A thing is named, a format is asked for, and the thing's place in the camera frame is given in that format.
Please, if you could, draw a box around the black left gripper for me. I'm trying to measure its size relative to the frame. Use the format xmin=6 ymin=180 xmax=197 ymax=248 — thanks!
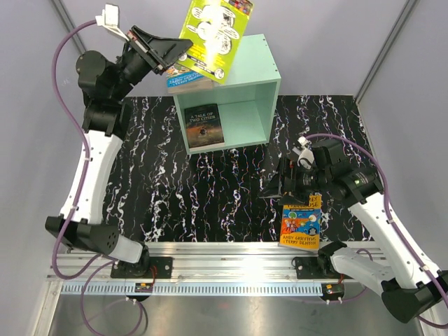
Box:
xmin=110 ymin=24 xmax=191 ymax=101

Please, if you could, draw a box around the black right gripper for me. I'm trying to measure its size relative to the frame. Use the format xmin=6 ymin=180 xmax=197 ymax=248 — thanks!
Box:
xmin=259 ymin=157 xmax=332 ymax=207

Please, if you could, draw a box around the blue 26-Storey Treehouse book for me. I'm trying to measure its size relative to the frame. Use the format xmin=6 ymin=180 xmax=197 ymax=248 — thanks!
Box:
xmin=165 ymin=64 xmax=214 ymax=95

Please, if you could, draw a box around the lime green book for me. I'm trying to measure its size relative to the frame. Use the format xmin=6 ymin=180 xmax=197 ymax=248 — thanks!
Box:
xmin=178 ymin=0 xmax=254 ymax=85

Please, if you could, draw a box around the dark Tale of Two Cities book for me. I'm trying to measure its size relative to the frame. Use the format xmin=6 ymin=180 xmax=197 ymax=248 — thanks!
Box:
xmin=184 ymin=104 xmax=225 ymax=149

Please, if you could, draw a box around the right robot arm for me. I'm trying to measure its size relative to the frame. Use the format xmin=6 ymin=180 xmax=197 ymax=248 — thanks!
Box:
xmin=260 ymin=134 xmax=447 ymax=328

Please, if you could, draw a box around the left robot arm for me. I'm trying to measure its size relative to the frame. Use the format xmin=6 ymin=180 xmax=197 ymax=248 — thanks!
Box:
xmin=45 ymin=26 xmax=193 ymax=278

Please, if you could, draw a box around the orange 130-Storey Treehouse book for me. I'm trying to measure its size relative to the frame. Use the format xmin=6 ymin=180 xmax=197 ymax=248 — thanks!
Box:
xmin=279 ymin=194 xmax=322 ymax=252

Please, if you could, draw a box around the mint green open box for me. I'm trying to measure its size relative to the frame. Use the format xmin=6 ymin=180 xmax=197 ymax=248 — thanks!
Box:
xmin=174 ymin=34 xmax=281 ymax=155

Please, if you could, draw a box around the black marble pattern mat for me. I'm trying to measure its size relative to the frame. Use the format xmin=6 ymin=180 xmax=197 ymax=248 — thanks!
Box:
xmin=103 ymin=95 xmax=371 ymax=242

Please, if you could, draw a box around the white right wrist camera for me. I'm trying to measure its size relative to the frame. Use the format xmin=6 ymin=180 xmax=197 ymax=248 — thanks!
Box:
xmin=293 ymin=136 xmax=314 ymax=170

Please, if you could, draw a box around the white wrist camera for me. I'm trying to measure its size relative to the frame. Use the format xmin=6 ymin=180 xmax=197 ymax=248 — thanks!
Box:
xmin=293 ymin=136 xmax=314 ymax=170
xmin=95 ymin=3 xmax=129 ymax=41

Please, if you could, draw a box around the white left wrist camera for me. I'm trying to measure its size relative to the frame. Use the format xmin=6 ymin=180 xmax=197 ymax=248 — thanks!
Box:
xmin=95 ymin=3 xmax=129 ymax=41

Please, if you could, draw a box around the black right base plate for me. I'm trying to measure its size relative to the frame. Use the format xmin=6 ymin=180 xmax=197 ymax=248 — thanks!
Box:
xmin=292 ymin=257 xmax=347 ymax=280

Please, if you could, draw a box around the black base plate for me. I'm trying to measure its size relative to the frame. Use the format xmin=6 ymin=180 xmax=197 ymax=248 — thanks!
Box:
xmin=292 ymin=257 xmax=347 ymax=280
xmin=111 ymin=256 xmax=174 ymax=279

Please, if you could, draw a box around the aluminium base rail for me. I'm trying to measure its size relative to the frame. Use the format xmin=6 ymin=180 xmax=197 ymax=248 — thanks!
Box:
xmin=47 ymin=241 xmax=426 ymax=297

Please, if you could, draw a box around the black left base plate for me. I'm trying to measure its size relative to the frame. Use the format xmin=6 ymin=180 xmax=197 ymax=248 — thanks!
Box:
xmin=111 ymin=256 xmax=174 ymax=279

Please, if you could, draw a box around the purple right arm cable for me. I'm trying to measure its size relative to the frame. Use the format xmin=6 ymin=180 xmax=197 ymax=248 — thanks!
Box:
xmin=300 ymin=133 xmax=448 ymax=330

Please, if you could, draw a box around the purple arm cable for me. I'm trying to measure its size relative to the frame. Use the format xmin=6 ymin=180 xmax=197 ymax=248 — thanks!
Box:
xmin=51 ymin=19 xmax=150 ymax=336
xmin=300 ymin=133 xmax=448 ymax=330

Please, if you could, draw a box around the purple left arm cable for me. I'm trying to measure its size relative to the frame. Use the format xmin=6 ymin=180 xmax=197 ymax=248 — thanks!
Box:
xmin=51 ymin=19 xmax=150 ymax=336

